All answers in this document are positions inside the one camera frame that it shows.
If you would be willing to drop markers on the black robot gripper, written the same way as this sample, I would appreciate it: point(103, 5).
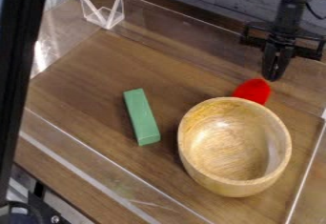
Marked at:
point(277, 57)

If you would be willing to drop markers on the red plush strawberry toy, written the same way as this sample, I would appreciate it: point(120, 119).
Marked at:
point(254, 90)

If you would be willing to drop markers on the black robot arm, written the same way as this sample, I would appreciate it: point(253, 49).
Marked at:
point(287, 21)

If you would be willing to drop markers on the light wooden bowl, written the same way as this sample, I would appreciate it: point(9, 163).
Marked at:
point(234, 146)

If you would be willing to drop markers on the green rectangular block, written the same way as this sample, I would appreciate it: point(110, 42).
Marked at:
point(142, 118)

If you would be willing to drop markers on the clear acrylic tray wall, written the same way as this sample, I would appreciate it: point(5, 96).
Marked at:
point(77, 145)

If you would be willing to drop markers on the clear acrylic corner bracket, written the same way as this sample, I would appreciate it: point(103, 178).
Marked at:
point(104, 17)

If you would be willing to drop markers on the black clamp mount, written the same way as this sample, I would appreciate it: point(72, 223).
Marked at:
point(27, 209)

